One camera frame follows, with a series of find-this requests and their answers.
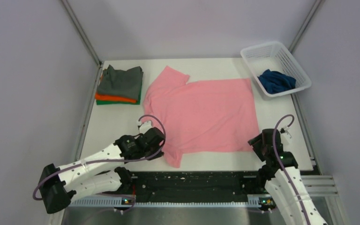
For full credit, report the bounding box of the folded orange t shirt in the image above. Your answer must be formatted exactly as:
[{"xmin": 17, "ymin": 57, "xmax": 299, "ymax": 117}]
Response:
[{"xmin": 95, "ymin": 92, "xmax": 138, "ymax": 105}]

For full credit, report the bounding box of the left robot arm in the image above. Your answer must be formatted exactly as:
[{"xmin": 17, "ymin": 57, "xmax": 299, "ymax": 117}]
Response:
[{"xmin": 32, "ymin": 116, "xmax": 166, "ymax": 214}]

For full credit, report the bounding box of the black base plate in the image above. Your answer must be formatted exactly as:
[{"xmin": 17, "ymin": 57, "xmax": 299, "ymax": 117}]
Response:
[{"xmin": 116, "ymin": 171, "xmax": 266, "ymax": 203}]

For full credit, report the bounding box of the white plastic basket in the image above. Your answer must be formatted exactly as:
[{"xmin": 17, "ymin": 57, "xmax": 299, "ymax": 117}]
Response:
[{"xmin": 240, "ymin": 41, "xmax": 312, "ymax": 98}]

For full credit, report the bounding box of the folded grey t shirt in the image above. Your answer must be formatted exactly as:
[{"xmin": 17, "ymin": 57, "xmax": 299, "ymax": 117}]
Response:
[{"xmin": 95, "ymin": 65, "xmax": 143, "ymax": 104}]

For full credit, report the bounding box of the white slotted cable duct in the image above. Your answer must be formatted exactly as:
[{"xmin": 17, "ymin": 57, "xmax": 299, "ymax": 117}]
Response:
[{"xmin": 69, "ymin": 195, "xmax": 261, "ymax": 208}]

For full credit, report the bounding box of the crumpled blue t shirt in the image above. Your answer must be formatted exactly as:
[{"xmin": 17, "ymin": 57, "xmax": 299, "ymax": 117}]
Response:
[{"xmin": 258, "ymin": 69, "xmax": 296, "ymax": 94}]

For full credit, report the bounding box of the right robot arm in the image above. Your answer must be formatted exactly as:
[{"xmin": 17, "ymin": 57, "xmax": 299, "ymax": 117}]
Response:
[{"xmin": 248, "ymin": 129, "xmax": 327, "ymax": 225}]

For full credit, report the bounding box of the pink t shirt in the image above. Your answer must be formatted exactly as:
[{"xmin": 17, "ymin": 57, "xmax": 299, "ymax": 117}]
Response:
[{"xmin": 143, "ymin": 67, "xmax": 259, "ymax": 168}]

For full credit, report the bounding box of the left aluminium frame post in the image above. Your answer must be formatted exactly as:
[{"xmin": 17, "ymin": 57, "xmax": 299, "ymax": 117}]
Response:
[{"xmin": 60, "ymin": 0, "xmax": 102, "ymax": 66}]

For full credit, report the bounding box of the aluminium frame post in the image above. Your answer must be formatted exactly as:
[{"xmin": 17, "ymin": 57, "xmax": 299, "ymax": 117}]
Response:
[
  {"xmin": 60, "ymin": 0, "xmax": 102, "ymax": 66},
  {"xmin": 288, "ymin": 0, "xmax": 326, "ymax": 53}
]

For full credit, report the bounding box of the right aluminium frame post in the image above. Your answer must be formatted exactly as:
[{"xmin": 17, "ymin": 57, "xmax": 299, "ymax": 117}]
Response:
[{"xmin": 288, "ymin": 0, "xmax": 326, "ymax": 53}]

